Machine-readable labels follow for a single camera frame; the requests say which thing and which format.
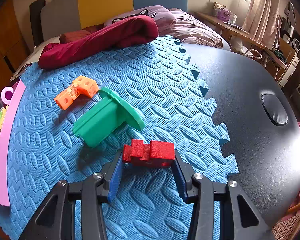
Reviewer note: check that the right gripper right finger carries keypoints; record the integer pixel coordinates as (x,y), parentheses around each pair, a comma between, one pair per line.
(182,173)

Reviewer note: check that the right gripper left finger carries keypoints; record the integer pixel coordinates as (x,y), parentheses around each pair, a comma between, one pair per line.
(112,174)

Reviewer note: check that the red printed block piece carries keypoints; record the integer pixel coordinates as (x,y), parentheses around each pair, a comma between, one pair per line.
(156,154)

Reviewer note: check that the green flanged plastic spool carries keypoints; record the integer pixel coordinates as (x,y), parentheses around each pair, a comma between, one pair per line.
(106,116)

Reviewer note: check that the orange plastic clip piece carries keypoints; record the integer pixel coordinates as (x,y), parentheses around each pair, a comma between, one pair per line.
(3,112)

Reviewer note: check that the black padded massage table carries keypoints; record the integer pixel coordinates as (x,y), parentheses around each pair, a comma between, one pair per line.
(268,156)

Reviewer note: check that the orange cube blocks piece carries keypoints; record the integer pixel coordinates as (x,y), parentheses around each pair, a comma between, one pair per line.
(82,85)

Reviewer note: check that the pink white shallow tray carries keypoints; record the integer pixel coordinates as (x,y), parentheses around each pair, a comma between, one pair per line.
(19,89)

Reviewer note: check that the maroon folded garment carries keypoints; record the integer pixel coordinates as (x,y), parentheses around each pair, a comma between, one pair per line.
(125,33)

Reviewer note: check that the pinkish purple quilt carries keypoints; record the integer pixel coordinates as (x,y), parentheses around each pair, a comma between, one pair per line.
(190,30)

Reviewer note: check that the beige canvas bag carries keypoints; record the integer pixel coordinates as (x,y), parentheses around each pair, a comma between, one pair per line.
(33,57)

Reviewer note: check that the wooden side table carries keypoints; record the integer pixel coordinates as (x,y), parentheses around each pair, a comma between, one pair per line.
(228,32)

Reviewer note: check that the folding chair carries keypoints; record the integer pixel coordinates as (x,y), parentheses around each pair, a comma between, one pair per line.
(288,56)

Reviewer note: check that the purple cat pillow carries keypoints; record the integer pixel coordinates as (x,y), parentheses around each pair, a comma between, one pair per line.
(162,16)

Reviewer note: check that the pink storage box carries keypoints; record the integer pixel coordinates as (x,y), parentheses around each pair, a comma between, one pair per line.
(222,13)

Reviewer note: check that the wooden wardrobe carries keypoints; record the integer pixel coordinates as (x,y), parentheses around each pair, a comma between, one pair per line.
(13,48)

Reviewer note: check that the pink curtain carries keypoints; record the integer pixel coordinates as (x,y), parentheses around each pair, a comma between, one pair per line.
(262,21)

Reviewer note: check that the grey yellow blue headboard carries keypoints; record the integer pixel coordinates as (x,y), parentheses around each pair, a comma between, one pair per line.
(62,16)

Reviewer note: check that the black rolled mat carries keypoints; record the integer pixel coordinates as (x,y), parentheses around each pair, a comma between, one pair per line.
(35,9)

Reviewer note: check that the white handled bag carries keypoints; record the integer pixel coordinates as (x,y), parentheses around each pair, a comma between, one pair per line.
(238,47)

